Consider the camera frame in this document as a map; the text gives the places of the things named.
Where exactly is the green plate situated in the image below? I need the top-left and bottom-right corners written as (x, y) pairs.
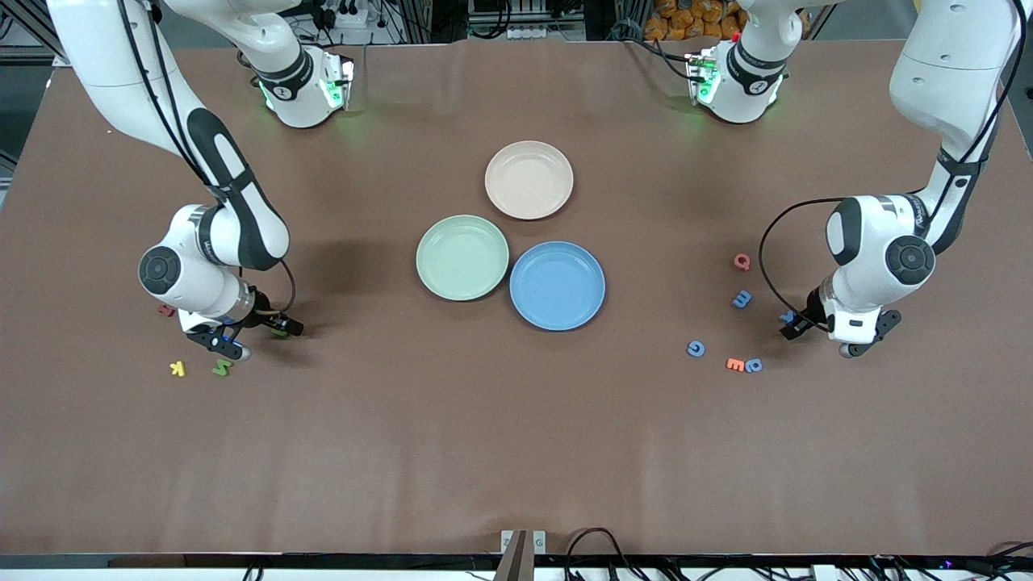
top-left (416, 214), bottom-right (510, 302)

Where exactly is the blue plate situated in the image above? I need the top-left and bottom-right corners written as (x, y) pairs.
top-left (509, 240), bottom-right (606, 332)

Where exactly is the brown table mat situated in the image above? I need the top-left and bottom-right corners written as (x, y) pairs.
top-left (0, 39), bottom-right (1033, 558)

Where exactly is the pink plate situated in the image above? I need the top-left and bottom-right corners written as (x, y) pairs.
top-left (484, 140), bottom-right (575, 220)

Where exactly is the white power strip with plugs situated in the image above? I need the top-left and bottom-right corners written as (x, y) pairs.
top-left (321, 0), bottom-right (370, 30)

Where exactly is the pile of orange objects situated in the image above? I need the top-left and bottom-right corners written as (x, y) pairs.
top-left (643, 0), bottom-right (747, 41)

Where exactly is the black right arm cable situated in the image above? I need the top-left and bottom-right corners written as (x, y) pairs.
top-left (117, 0), bottom-right (298, 320)

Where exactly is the black looped cable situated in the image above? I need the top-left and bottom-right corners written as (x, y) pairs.
top-left (563, 528), bottom-right (646, 581)

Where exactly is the thick black base cable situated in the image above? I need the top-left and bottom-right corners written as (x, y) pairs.
top-left (609, 20), bottom-right (696, 82)

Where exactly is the grey wedge-shaped post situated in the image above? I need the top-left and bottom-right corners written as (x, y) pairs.
top-left (494, 530), bottom-right (535, 581)

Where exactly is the small metal bracket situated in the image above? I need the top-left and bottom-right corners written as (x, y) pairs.
top-left (500, 529), bottom-right (547, 556)

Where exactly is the aluminium frame profile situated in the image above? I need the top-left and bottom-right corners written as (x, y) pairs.
top-left (0, 0), bottom-right (57, 67)

